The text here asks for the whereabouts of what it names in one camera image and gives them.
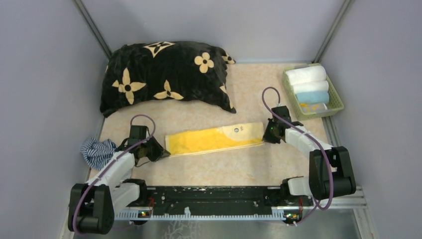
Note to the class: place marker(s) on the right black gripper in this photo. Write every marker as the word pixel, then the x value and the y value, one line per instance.
pixel 266 137

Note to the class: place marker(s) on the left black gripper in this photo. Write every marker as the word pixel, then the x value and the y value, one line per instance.
pixel 160 152

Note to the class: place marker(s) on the yellow grey towel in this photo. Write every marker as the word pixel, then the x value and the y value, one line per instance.
pixel 313 108

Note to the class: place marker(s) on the light blue towel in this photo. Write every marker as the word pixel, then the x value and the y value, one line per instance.
pixel 313 97

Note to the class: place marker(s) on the pale yellow cream towel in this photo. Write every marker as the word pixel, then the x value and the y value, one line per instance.
pixel 224 138

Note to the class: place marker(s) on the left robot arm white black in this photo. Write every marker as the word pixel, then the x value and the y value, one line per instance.
pixel 94 204

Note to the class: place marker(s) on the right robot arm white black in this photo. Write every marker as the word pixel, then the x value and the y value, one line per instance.
pixel 330 171

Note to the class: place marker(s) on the blue white striped towel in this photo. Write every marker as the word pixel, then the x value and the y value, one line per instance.
pixel 97 153

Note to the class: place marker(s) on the middle white rolled towel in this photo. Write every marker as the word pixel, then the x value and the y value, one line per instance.
pixel 318 86

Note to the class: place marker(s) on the white rolled towel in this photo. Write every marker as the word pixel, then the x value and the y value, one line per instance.
pixel 306 75
pixel 318 86

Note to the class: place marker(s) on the top white rolled towel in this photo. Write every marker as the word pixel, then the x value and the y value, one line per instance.
pixel 306 75

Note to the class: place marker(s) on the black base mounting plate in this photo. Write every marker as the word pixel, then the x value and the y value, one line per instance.
pixel 216 201

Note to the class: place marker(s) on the black pillow with tan flowers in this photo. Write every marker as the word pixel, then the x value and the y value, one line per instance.
pixel 178 70

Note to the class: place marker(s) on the white toothed cable strip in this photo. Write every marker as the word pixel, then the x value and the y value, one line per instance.
pixel 129 214

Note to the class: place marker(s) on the aluminium frame rail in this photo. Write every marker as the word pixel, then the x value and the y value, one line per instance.
pixel 354 201

